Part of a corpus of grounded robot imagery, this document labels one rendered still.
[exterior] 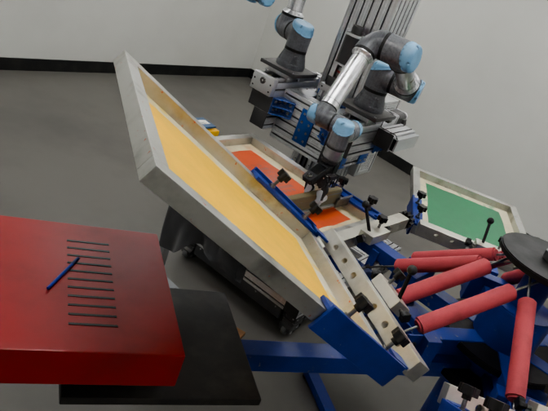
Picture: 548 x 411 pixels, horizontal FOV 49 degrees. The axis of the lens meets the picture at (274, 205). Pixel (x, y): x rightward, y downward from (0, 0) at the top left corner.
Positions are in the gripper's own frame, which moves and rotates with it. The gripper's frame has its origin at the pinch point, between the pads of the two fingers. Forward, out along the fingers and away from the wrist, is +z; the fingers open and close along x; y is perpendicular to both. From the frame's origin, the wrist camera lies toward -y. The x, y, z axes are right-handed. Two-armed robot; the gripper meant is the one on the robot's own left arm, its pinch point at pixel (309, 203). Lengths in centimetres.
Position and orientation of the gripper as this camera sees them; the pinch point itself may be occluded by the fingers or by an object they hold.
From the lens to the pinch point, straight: 236.9
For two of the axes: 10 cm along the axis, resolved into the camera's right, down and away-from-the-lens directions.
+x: -7.0, -5.2, 5.0
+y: 6.4, -1.4, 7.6
